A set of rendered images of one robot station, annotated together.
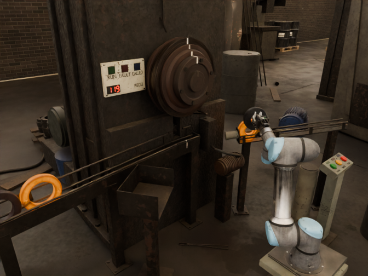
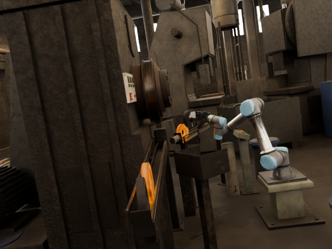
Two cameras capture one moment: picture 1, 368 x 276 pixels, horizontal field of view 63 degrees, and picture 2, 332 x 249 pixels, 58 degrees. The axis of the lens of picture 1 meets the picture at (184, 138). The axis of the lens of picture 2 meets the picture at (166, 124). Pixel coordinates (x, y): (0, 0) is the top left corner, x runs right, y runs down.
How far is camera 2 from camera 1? 1.62 m
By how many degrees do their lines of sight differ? 47
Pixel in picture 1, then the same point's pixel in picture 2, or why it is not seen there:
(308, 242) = (286, 156)
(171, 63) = (156, 74)
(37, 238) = not seen: outside the picture
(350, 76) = (169, 112)
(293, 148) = (257, 102)
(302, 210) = (235, 176)
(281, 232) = (275, 155)
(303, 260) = (287, 171)
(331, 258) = not seen: hidden behind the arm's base
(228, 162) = not seen: hidden behind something
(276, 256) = (272, 181)
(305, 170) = (228, 145)
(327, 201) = (247, 159)
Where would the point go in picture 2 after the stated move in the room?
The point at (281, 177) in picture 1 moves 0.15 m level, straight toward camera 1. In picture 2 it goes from (259, 122) to (274, 122)
